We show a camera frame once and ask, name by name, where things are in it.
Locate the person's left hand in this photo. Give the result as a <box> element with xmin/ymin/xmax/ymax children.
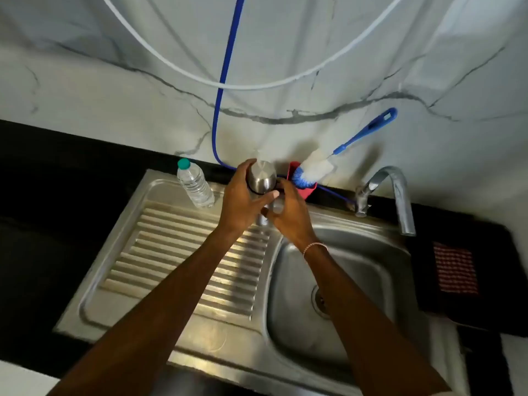
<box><xmin>216</xmin><ymin>158</ymin><xmax>281</xmax><ymax>240</ymax></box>

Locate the person's right hand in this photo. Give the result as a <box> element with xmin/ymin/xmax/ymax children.
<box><xmin>261</xmin><ymin>178</ymin><xmax>327</xmax><ymax>255</ymax></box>

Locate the steel flask cup lid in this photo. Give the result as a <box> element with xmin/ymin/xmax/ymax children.
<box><xmin>246</xmin><ymin>160</ymin><xmax>278</xmax><ymax>196</ymax></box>

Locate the blue white bottle brush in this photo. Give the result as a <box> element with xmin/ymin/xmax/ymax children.
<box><xmin>291</xmin><ymin>107</ymin><xmax>398</xmax><ymax>190</ymax></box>

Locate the person's left forearm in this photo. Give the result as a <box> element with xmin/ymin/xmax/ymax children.
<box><xmin>46</xmin><ymin>228</ymin><xmax>252</xmax><ymax>396</ymax></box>

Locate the person's right forearm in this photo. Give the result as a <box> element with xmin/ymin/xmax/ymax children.
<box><xmin>303</xmin><ymin>243</ymin><xmax>453</xmax><ymax>396</ymax></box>

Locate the clear plastic water bottle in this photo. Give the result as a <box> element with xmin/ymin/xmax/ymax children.
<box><xmin>177</xmin><ymin>158</ymin><xmax>216</xmax><ymax>209</ymax></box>

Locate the red plastic brush holder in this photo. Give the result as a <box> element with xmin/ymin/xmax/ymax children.
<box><xmin>287</xmin><ymin>161</ymin><xmax>318</xmax><ymax>201</ymax></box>

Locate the metal sink drain strainer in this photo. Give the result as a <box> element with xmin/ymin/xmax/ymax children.
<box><xmin>310</xmin><ymin>284</ymin><xmax>331</xmax><ymax>320</ymax></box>

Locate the stainless steel sink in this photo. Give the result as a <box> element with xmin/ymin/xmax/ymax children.
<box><xmin>53</xmin><ymin>168</ymin><xmax>430</xmax><ymax>396</ymax></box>

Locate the chrome sink faucet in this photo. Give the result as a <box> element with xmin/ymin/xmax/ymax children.
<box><xmin>354</xmin><ymin>166</ymin><xmax>416</xmax><ymax>237</ymax></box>

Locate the dark woven tray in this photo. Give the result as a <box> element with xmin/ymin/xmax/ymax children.
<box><xmin>414</xmin><ymin>234</ymin><xmax>528</xmax><ymax>338</ymax></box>

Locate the red checkered cloth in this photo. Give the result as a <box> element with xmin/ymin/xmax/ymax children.
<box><xmin>432</xmin><ymin>241</ymin><xmax>480</xmax><ymax>295</ymax></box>

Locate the red white thread bracelet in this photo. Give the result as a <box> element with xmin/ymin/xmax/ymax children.
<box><xmin>302</xmin><ymin>241</ymin><xmax>329</xmax><ymax>259</ymax></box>

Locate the white hose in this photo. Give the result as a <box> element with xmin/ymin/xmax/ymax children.
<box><xmin>98</xmin><ymin>0</ymin><xmax>407</xmax><ymax>90</ymax></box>

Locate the blue hose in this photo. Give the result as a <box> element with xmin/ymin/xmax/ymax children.
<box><xmin>211</xmin><ymin>0</ymin><xmax>355</xmax><ymax>205</ymax></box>

